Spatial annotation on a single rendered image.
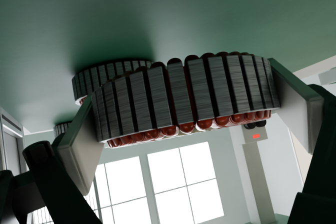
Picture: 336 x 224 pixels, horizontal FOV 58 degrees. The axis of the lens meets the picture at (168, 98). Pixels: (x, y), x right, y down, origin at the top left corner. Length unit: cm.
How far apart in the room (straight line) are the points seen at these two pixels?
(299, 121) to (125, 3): 14
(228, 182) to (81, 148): 743
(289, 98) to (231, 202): 748
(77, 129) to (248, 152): 92
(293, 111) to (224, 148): 737
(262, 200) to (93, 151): 94
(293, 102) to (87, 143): 11
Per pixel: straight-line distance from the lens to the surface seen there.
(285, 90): 17
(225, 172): 753
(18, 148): 74
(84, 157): 16
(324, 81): 140
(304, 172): 648
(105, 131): 16
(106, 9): 23
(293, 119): 17
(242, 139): 101
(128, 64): 34
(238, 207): 774
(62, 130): 80
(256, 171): 107
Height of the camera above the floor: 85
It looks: 8 degrees down
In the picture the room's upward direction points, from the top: 168 degrees clockwise
